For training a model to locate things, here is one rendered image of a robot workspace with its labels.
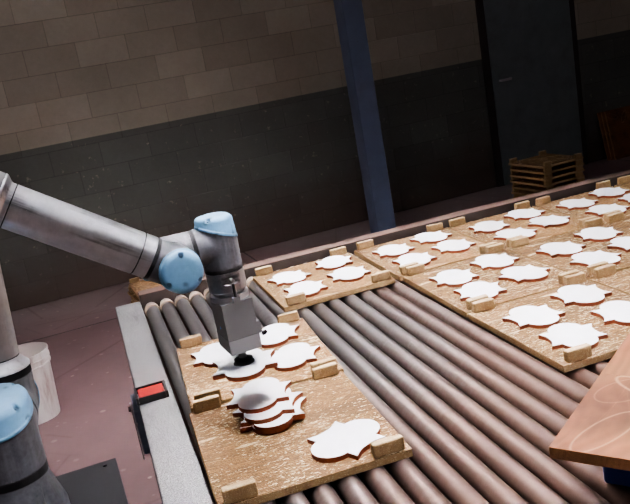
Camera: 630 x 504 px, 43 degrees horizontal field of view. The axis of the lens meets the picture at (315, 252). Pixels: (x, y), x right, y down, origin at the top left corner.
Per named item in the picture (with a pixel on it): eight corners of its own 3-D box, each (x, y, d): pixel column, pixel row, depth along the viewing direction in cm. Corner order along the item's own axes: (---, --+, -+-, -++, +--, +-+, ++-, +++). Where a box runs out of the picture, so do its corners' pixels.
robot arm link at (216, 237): (185, 217, 154) (227, 207, 156) (197, 271, 157) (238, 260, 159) (192, 223, 147) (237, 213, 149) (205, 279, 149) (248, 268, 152)
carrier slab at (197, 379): (192, 415, 173) (190, 408, 172) (177, 354, 212) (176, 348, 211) (344, 374, 180) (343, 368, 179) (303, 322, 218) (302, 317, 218)
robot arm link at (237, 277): (236, 261, 159) (249, 268, 152) (241, 283, 160) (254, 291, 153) (200, 271, 156) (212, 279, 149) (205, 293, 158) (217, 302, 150)
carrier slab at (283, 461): (220, 516, 132) (218, 508, 132) (190, 419, 171) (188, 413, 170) (413, 456, 140) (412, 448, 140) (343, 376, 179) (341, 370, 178)
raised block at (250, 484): (224, 506, 132) (221, 491, 131) (222, 501, 134) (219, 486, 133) (259, 495, 133) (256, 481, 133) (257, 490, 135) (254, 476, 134)
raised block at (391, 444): (374, 460, 138) (372, 446, 137) (371, 455, 140) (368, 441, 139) (406, 450, 139) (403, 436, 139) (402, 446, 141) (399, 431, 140)
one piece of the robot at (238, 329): (263, 275, 153) (278, 354, 157) (248, 267, 161) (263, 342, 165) (215, 289, 149) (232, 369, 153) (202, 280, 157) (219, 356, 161)
